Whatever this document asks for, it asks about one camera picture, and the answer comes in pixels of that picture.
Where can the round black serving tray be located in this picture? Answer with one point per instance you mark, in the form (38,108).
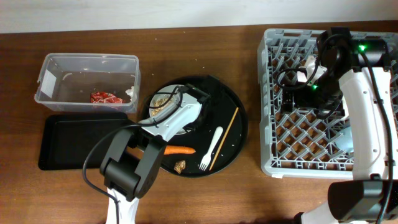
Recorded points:
(200,138)

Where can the white plastic fork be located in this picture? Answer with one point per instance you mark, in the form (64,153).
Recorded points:
(207,157)

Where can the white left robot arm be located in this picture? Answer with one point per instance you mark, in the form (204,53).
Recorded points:
(134,156)

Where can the red snack wrapper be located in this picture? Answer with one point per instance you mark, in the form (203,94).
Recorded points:
(104,97)

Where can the crumpled white tissue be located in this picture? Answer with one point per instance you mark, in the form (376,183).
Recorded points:
(130,93)

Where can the blue plastic cup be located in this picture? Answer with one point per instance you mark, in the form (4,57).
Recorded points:
(345,141)

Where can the brown food scrap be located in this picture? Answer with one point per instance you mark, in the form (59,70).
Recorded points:
(179,166)

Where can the orange carrot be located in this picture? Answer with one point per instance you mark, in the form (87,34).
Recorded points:
(179,150)

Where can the clear plastic waste bin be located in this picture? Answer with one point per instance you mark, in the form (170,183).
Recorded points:
(66,81)

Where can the wooden chopstick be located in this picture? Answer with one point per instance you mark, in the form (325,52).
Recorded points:
(223,138)

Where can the black rectangular tray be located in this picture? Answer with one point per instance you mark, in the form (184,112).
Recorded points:
(68,138)

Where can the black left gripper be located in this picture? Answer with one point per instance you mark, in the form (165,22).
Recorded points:
(190,127)

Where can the grey plate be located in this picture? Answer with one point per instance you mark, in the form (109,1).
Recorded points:
(165,92)

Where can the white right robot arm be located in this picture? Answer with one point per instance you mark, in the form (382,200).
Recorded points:
(356,84)

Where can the grey dishwasher rack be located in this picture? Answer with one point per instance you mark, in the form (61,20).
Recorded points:
(298,144)

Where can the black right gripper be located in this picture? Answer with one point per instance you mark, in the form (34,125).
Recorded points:
(331,109)

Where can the rice and peanut shells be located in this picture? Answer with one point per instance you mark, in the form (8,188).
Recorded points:
(159,104)

